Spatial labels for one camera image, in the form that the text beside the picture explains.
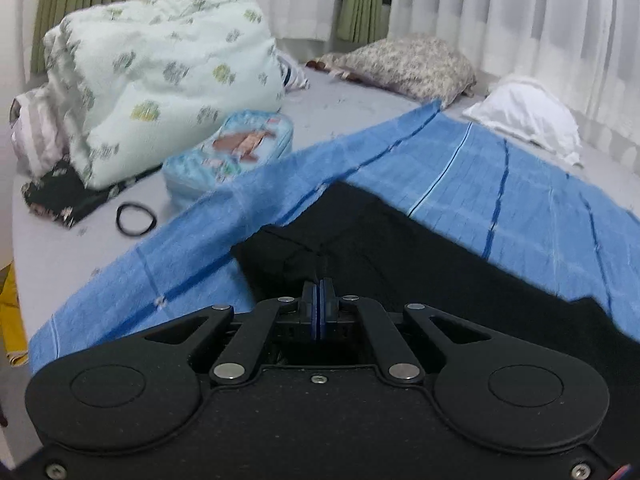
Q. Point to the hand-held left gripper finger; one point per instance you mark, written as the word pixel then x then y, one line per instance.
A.
pixel 326 310
pixel 313 310

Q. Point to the black pants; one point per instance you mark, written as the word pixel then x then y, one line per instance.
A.
pixel 400 250

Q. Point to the light blue printed pouch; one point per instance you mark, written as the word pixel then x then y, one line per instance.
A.
pixel 225 160

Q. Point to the grey bed sheet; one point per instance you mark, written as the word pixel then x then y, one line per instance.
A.
pixel 350 105

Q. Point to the blue striped blanket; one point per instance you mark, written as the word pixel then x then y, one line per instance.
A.
pixel 500 185

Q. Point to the black hair band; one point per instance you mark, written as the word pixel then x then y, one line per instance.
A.
pixel 119 220

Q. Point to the white striped cloth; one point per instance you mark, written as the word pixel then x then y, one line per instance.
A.
pixel 295 77

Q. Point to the floral patterned pillow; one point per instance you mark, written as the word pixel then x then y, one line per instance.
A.
pixel 410 67

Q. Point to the folded white floral quilt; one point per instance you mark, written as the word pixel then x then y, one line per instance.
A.
pixel 150 85

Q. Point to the white pillow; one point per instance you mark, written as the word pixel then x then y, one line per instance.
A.
pixel 530 115

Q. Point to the dark floral cloth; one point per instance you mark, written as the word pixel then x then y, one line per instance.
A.
pixel 55 195

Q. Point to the yellow cloth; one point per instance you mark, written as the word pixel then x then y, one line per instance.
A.
pixel 10 320

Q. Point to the grey striped cloth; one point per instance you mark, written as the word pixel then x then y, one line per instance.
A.
pixel 35 130

